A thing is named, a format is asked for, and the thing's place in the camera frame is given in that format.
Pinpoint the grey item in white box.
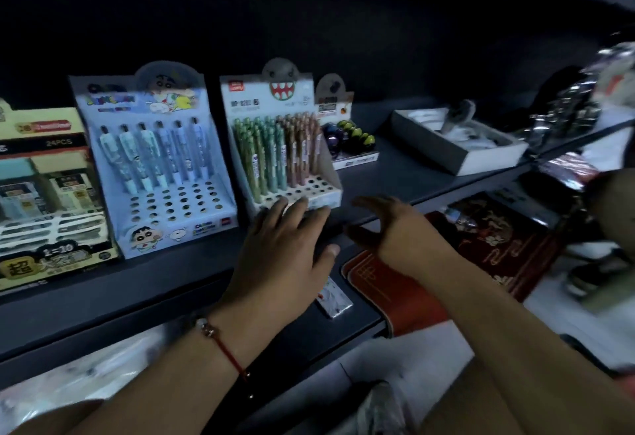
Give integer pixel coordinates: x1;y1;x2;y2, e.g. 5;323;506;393
441;99;477;136

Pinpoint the bunch of green brown pens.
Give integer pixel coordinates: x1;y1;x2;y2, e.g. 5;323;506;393
232;112;323;203

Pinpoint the white open cardboard box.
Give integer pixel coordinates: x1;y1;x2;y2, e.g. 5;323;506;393
389;100;529;177

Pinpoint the red string bracelet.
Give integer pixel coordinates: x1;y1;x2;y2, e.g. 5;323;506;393
195;318;250;381

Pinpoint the pile of shiny silver packages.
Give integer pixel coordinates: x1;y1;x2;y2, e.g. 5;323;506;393
516;42;635;153

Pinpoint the cluster of dark round erasers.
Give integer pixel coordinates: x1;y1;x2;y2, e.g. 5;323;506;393
322;120;377;158

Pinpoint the white monster pen display box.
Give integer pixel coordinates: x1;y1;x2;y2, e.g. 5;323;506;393
220;57;343;218

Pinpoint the blue cartoon pen display box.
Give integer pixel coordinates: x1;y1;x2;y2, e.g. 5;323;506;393
69;61;238;260

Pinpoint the clear plastic wrapped package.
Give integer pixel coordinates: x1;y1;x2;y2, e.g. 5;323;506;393
0;328;167;433

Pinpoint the white price tag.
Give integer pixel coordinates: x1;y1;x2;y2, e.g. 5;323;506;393
316;277;354;319

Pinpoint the person's left hand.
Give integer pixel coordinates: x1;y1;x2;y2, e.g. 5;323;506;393
211;197;341;366

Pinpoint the person's right forearm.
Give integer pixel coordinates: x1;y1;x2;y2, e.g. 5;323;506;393
419;249;635;435

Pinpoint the dark red patterned pack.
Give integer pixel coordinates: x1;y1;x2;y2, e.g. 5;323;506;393
426;192;564;302

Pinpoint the dark grey shelf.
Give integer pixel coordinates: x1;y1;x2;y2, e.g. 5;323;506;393
0;100;635;393

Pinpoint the small round-header display box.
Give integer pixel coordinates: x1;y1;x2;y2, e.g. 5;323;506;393
315;73;380;171

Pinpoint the yellow stationery display box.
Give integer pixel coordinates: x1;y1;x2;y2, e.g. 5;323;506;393
0;99;120;293

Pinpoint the row of light blue pens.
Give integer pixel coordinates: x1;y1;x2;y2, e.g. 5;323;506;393
98;117;212;195

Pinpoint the person's right hand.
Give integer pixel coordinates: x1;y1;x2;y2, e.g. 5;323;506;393
346;196;459;279

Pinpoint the pink shiny package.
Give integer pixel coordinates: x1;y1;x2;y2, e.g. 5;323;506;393
538;152;602;191

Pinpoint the red decorated paper pack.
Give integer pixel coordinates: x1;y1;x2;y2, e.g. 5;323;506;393
341;249;449;337

